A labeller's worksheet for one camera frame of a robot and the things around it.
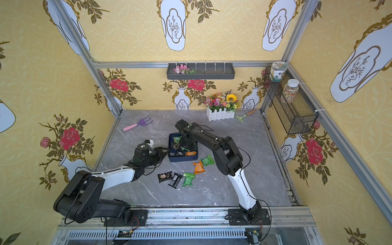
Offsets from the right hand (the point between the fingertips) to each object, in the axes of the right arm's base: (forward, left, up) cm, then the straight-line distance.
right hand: (188, 143), depth 99 cm
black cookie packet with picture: (-22, +12, -1) cm, 25 cm away
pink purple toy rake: (+20, +37, -4) cm, 43 cm away
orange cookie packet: (-16, -8, -2) cm, 18 cm away
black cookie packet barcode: (-24, +5, -2) cm, 24 cm away
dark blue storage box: (-10, +9, -2) cm, 13 cm away
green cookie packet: (-21, -2, -2) cm, 21 cm away
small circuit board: (-49, +26, -5) cm, 56 cm away
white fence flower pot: (+25, -21, +9) cm, 34 cm away
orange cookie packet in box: (-7, -2, -1) cm, 8 cm away
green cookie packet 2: (-11, -12, -2) cm, 17 cm away
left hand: (-8, +13, +4) cm, 16 cm away
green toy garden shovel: (+26, -37, -4) cm, 46 cm away
